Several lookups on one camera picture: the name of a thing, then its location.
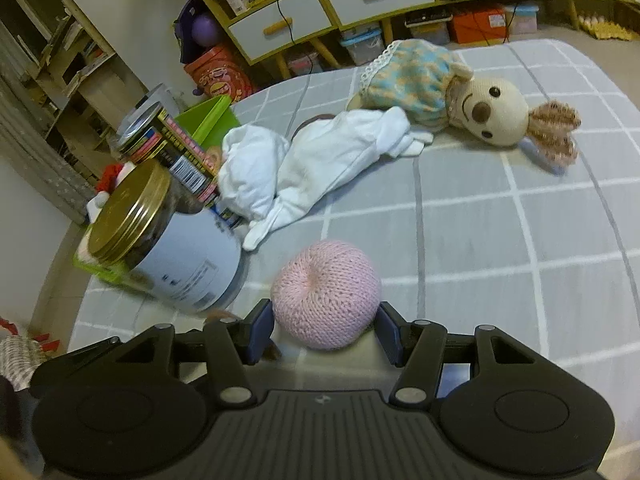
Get gold lid white jar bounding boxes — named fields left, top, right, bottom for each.
left=86, top=160, right=246, bottom=316

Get clear box pale blue lid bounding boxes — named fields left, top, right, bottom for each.
left=504, top=2, right=540, bottom=36

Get orange storage box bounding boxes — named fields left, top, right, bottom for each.
left=447, top=3, right=509, bottom=44

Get small clear storage box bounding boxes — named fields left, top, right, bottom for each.
left=287, top=50, right=324, bottom=75

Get white baby garment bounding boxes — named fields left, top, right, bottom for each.
left=218, top=106, right=435, bottom=252

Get red orange gift bag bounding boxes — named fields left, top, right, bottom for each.
left=183, top=44, right=256, bottom=106

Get black power cable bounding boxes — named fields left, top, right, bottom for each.
left=274, top=0, right=314, bottom=74

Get blue lid storage box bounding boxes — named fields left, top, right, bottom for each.
left=339, top=29, right=385, bottom=66

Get grey patterned curtain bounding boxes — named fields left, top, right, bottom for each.
left=0, top=104, right=102, bottom=227

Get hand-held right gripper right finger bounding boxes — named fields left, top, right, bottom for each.
left=375, top=301, right=566, bottom=408

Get purple bag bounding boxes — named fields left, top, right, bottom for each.
left=173, top=0, right=226, bottom=64

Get yellow drawer cabinet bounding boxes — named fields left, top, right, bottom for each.
left=300, top=0, right=442, bottom=69

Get tray of eggs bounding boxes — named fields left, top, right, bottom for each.
left=577, top=12, right=634, bottom=41

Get pink knitted ball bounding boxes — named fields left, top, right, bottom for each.
left=270, top=240, right=384, bottom=351

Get white plush doll red clothes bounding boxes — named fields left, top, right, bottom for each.
left=87, top=162, right=139, bottom=222

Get black lid clear storage box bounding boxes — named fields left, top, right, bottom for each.
left=404, top=7, right=451, bottom=46

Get grey checked blanket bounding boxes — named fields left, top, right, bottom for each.
left=67, top=37, right=640, bottom=413

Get green plastic basket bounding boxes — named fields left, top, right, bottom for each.
left=72, top=95, right=242, bottom=287

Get grey patterned cloth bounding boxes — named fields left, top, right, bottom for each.
left=0, top=337, right=47, bottom=392

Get white printed sack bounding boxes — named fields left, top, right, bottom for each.
left=134, top=82, right=181, bottom=117

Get knitted bunny doll blue dress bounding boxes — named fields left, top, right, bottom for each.
left=346, top=38, right=582, bottom=176

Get wooden shelf rack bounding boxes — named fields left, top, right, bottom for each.
left=0, top=0, right=137, bottom=127

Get black labelled tin can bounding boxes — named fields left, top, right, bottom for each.
left=115, top=101, right=244, bottom=234

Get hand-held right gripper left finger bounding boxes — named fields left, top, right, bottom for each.
left=75, top=299, right=275, bottom=408

